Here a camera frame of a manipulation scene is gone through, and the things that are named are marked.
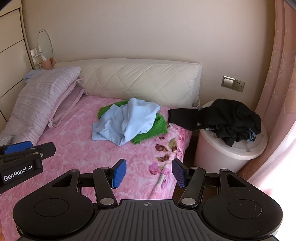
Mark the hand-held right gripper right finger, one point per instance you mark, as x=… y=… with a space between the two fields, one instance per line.
x=179 y=172

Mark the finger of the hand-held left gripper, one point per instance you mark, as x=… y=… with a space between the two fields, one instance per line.
x=18 y=147
x=46 y=149

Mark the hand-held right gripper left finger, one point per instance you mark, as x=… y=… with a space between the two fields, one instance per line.
x=119 y=172

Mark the light blue sweatshirt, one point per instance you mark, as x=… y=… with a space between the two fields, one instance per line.
x=129 y=122

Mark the grey ribbed blanket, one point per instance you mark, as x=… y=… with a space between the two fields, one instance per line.
x=5 y=139

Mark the small white tube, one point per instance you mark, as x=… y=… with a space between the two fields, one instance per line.
x=160 y=179

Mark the pink floral blanket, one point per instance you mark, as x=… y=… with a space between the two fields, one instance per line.
x=76 y=148

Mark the white round hamper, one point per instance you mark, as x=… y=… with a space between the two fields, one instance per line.
x=215 y=157

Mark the pink pillow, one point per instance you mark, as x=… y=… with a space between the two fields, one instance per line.
x=67 y=106

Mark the lilac striped folded quilt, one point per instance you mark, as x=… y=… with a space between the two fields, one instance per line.
x=39 y=97

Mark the black garment pile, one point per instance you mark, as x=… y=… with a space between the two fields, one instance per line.
x=229 y=120

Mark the light blue cloth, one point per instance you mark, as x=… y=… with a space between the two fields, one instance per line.
x=33 y=73

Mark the blue garment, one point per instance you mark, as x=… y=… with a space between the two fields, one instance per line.
x=251 y=136

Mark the pink cup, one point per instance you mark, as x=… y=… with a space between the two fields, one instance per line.
x=47 y=64

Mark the cream wardrobe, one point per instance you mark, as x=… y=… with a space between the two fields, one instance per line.
x=11 y=58

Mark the cream quilted headboard cushion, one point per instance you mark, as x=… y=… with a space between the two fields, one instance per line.
x=138 y=78

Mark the oval mirror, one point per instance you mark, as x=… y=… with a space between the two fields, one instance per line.
x=44 y=42

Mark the pink curtain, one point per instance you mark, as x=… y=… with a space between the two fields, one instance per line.
x=277 y=92

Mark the gold wall switch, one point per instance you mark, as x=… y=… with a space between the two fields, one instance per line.
x=227 y=81

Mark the gold wall socket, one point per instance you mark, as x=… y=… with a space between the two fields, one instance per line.
x=239 y=85

